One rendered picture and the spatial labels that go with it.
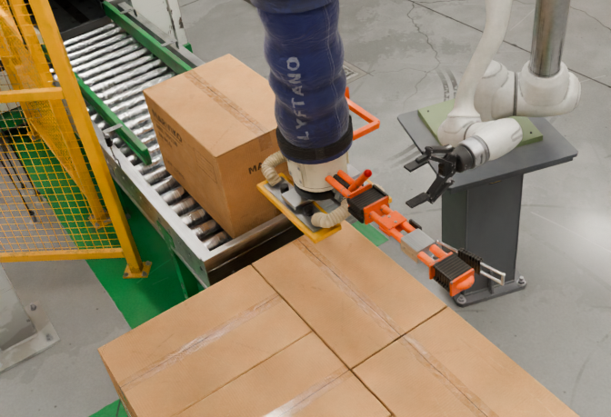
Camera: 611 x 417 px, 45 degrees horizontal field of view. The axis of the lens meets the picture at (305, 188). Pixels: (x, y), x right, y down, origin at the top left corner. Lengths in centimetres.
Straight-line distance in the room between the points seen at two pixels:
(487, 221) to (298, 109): 119
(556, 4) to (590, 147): 179
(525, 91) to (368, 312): 92
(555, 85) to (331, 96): 90
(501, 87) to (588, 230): 115
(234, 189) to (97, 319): 111
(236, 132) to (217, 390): 88
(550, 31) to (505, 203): 78
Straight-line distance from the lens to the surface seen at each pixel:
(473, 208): 290
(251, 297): 257
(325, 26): 193
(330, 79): 201
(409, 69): 473
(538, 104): 267
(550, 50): 253
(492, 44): 230
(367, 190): 211
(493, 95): 266
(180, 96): 290
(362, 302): 250
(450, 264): 188
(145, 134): 354
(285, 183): 233
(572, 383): 302
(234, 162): 258
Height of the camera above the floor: 240
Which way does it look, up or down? 39 degrees down
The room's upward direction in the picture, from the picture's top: 9 degrees counter-clockwise
